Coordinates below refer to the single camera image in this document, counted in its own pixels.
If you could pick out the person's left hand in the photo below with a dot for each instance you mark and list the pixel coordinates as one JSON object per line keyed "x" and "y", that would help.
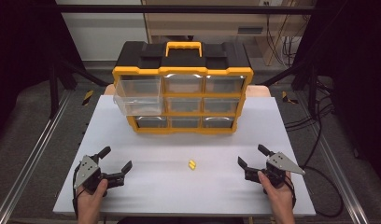
{"x": 91, "y": 194}

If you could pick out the clear plastic drawer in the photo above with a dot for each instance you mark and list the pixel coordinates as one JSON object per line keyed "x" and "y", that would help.
{"x": 138, "y": 96}

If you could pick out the set of closed clear drawers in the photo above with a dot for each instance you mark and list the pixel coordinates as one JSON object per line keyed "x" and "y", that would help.
{"x": 184, "y": 104}

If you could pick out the light wooden desk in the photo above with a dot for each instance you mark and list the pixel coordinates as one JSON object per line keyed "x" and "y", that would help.
{"x": 210, "y": 26}

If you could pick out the person's right hand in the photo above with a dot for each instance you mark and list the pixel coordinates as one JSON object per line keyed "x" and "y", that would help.
{"x": 277, "y": 193}

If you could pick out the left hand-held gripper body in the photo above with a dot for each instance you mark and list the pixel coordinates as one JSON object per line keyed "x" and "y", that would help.
{"x": 89, "y": 174}

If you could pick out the aluminium floor rail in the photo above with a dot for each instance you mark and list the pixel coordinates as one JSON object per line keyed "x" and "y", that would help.
{"x": 33, "y": 155}
{"x": 331, "y": 161}

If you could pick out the small yellow plastic block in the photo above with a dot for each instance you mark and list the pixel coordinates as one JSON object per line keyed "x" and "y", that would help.
{"x": 192, "y": 164}

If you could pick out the yellow black drawer organizer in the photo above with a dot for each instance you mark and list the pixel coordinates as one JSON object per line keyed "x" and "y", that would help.
{"x": 182, "y": 59}

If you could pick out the person's dark clothing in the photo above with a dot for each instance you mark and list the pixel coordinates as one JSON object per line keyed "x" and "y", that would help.
{"x": 179, "y": 220}

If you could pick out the black curtain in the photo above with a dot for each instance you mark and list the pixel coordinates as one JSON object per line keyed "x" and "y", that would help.
{"x": 359, "y": 77}
{"x": 20, "y": 56}

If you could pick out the white cabinet panel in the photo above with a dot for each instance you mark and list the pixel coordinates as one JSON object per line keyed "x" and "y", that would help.
{"x": 101, "y": 34}

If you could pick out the yellow black hazard tape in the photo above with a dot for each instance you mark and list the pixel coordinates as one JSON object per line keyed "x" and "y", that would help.
{"x": 286, "y": 98}
{"x": 87, "y": 97}

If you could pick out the black horizontal crossbar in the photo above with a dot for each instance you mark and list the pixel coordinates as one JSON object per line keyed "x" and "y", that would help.
{"x": 185, "y": 9}

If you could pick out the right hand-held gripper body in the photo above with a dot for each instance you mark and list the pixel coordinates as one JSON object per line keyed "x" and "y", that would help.
{"x": 277, "y": 169}

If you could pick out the black metal stand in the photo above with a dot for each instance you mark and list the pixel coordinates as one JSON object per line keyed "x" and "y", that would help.
{"x": 54, "y": 87}
{"x": 311, "y": 90}

